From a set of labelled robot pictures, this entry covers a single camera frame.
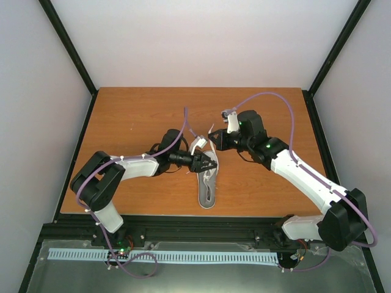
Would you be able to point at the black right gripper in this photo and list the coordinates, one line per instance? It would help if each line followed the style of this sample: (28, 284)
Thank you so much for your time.
(223, 145)

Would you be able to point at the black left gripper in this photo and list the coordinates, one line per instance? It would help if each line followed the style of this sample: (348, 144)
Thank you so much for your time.
(198, 163)

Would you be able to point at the white shoelace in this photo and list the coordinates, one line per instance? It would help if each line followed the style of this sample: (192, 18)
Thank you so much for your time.
(212, 149)

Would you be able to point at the grey canvas sneaker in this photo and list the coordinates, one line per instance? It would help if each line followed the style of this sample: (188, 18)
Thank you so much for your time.
(207, 184)

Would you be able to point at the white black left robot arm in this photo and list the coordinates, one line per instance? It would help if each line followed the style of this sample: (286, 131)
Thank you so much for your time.
(96, 183)

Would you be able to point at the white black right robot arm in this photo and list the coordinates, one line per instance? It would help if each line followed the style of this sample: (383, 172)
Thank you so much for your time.
(344, 215)

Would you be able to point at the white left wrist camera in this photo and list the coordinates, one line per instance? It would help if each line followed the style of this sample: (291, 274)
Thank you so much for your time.
(198, 142)

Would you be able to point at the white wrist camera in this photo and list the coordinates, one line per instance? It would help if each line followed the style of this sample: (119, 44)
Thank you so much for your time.
(230, 118)
(198, 142)

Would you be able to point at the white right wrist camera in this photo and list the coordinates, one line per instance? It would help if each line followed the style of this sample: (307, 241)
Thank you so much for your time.
(230, 118)

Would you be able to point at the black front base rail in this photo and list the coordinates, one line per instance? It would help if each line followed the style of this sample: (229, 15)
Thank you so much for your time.
(261, 233)

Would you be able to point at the black right table side rail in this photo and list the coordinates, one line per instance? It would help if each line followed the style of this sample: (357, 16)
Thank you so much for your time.
(331, 174)

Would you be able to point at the black table side rail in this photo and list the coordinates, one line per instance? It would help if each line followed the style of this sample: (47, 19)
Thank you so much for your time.
(76, 146)
(331, 174)

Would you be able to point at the grey metal base plate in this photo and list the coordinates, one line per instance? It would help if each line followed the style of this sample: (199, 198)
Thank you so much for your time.
(322, 270)

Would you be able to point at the black left table side rail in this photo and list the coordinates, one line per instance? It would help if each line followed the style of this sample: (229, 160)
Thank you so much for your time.
(76, 146)

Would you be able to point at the light blue slotted cable duct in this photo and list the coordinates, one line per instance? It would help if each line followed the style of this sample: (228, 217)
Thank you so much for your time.
(166, 257)

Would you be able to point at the black aluminium frame post right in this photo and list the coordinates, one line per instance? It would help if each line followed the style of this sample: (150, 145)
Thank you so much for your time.
(344, 35)

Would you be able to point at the black aluminium frame post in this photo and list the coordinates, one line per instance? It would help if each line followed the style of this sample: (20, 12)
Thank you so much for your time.
(66, 41)
(344, 35)

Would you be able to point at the black aluminium frame post left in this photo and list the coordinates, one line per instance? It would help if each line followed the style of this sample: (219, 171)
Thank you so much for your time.
(66, 41)

